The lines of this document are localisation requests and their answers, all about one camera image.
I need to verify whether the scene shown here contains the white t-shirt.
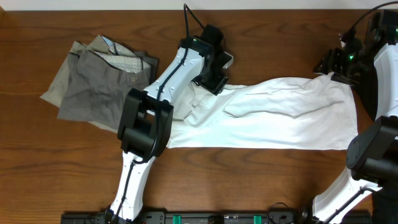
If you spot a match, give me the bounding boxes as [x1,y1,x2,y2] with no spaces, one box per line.
[167,76,358,150]

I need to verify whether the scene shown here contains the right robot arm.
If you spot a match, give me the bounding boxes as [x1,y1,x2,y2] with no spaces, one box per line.
[297,4,397,223]

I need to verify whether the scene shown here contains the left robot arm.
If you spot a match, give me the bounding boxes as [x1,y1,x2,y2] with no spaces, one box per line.
[104,24,233,223]

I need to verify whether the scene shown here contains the black garment with red trim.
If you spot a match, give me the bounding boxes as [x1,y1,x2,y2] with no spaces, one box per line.
[354,85,378,121]

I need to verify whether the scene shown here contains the grey folded shorts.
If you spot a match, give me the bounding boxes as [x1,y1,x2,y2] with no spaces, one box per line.
[57,35,158,129]

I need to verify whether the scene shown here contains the beige folded garment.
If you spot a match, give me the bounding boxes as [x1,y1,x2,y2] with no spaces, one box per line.
[40,41,117,133]

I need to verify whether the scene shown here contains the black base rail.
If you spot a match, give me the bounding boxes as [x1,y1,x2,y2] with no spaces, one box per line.
[60,210,373,224]

